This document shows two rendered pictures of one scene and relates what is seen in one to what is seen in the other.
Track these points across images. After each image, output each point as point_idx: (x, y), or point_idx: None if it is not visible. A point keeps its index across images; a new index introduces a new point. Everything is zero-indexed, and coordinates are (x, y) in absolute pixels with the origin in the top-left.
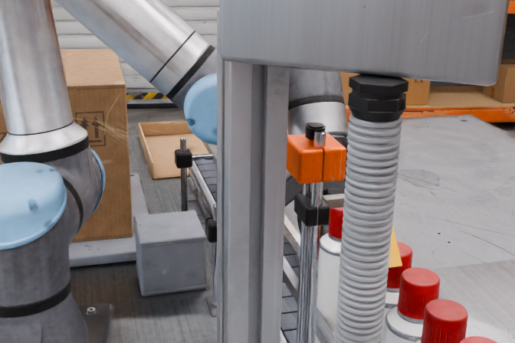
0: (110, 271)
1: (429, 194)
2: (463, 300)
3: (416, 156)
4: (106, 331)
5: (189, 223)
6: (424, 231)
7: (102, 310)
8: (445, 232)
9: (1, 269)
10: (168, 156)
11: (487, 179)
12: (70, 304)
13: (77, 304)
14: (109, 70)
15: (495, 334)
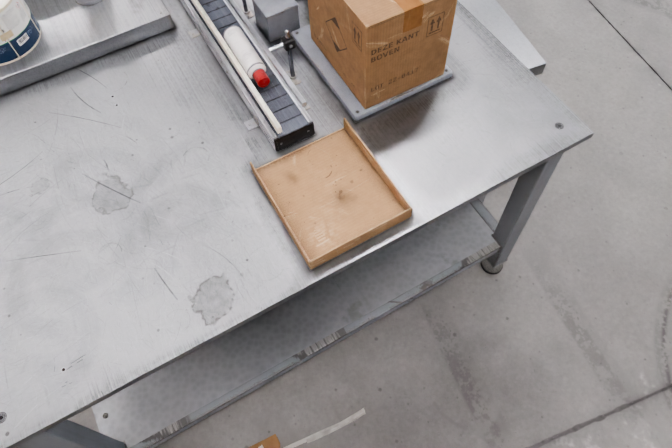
0: None
1: (109, 162)
2: (122, 9)
3: (102, 249)
4: None
5: (263, 4)
6: (126, 105)
7: None
8: (111, 107)
9: None
10: (353, 172)
11: (46, 208)
12: None
13: None
14: None
15: None
